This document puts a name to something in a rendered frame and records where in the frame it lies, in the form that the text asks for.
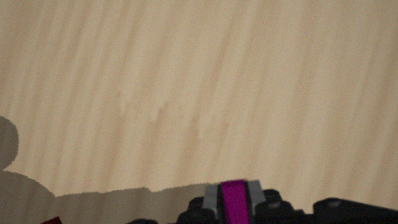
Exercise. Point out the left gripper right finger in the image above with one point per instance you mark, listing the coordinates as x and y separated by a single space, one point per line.
264 206

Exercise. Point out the magenta rectangular block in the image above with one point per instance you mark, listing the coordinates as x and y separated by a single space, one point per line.
234 200

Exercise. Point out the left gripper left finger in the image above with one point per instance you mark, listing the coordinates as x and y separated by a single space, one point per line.
212 209

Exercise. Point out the red rectangular rod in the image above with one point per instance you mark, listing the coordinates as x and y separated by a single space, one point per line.
55 220

